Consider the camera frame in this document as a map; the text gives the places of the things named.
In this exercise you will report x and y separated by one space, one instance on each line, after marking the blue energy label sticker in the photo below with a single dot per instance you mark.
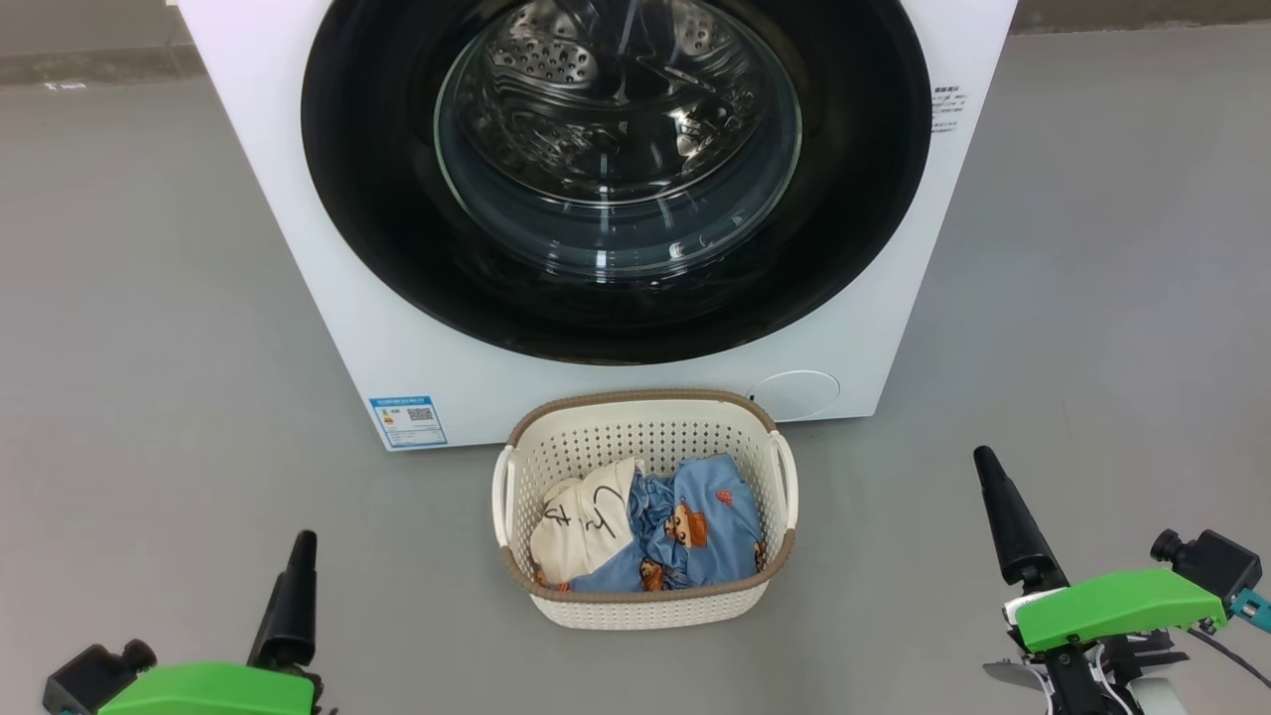
409 421

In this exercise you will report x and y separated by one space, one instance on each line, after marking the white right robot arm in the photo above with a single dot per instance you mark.
1154 700

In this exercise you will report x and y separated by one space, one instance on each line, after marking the cream garment with black script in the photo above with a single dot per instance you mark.
576 526

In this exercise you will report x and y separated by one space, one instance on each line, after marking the cream perforated laundry basket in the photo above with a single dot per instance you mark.
655 606

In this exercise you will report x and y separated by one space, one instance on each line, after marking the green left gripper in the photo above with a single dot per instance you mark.
209 690

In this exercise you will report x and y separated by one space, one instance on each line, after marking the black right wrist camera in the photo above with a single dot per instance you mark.
1216 561

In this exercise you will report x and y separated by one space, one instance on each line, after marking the round white filter cover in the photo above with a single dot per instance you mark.
794 394

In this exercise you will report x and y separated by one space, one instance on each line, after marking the teal right camera connector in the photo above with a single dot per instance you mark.
1253 606

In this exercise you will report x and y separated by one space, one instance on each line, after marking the white front-load washing machine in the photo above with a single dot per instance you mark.
298 298

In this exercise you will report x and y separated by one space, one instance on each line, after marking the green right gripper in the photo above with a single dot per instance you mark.
1112 606

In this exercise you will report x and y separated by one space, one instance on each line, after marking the blue bear print garment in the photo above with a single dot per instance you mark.
715 516

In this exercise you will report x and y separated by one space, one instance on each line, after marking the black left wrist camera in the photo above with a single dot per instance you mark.
89 675

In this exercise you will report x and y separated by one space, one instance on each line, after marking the black round glass washer door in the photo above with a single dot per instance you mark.
377 218

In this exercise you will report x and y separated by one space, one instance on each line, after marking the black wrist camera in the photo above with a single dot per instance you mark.
1216 561
89 675

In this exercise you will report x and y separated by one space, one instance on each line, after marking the stainless steel washing machine drum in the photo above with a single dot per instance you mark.
556 60

